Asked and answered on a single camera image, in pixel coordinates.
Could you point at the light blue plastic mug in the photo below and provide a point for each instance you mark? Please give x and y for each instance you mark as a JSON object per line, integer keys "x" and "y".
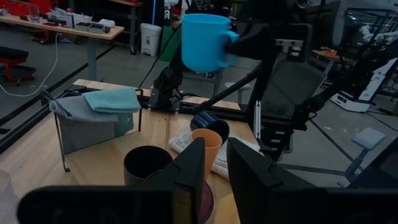
{"x": 202, "y": 43}

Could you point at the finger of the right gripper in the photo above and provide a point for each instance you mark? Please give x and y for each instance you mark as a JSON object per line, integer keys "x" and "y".
{"x": 255, "y": 43}

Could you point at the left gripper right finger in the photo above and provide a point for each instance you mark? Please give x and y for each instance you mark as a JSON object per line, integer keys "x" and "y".
{"x": 264, "y": 193}

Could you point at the black plastic cup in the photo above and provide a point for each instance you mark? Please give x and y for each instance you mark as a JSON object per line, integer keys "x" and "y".
{"x": 146, "y": 161}

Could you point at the black mesh office chair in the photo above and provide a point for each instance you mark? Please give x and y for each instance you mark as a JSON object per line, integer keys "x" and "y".
{"x": 292, "y": 84}

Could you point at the grey towel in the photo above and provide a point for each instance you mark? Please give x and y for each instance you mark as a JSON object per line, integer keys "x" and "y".
{"x": 81, "y": 133}

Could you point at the navy enamel mug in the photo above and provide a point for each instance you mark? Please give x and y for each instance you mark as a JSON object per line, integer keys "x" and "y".
{"x": 205, "y": 119}

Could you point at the white machine base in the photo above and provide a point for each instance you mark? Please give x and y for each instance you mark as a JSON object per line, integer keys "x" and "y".
{"x": 354, "y": 99}

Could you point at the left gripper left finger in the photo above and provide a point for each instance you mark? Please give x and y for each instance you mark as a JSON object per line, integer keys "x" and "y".
{"x": 189, "y": 186}

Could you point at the white checked waffle towel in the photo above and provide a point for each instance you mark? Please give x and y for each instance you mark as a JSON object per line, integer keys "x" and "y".
{"x": 183, "y": 143}

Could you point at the long wooden workbench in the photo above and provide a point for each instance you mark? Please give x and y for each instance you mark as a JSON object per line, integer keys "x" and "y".
{"x": 77, "y": 31}

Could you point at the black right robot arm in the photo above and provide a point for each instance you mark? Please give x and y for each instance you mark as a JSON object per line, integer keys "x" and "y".
{"x": 164, "y": 87}

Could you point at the purple faceted tumbler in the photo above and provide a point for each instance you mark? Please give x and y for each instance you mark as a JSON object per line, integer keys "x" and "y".
{"x": 207, "y": 202}

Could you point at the wooden shelf black metal frame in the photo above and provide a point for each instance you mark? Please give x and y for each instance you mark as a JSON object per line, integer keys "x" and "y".
{"x": 102, "y": 168}

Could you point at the teal towel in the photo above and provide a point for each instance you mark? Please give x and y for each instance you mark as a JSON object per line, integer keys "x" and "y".
{"x": 112, "y": 99}

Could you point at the white trash bin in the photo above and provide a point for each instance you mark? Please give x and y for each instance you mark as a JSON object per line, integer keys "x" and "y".
{"x": 150, "y": 39}

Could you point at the grey padded stool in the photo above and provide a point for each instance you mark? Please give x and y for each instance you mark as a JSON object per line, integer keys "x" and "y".
{"x": 368, "y": 138}

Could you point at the peach plastic cup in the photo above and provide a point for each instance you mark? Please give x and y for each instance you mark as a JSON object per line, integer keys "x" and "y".
{"x": 211, "y": 146}

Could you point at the red rolling stool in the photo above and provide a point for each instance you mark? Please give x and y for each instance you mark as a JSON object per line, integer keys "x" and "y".
{"x": 12, "y": 67}

